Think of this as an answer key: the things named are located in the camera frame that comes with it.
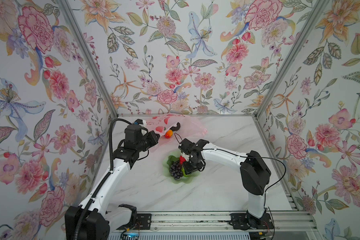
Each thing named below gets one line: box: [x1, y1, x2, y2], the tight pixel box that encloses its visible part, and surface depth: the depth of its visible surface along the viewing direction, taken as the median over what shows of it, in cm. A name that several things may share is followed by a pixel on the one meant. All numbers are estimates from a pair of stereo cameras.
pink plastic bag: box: [145, 113, 208, 153], surface depth 95 cm
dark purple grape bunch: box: [169, 160, 184, 180], surface depth 87 cm
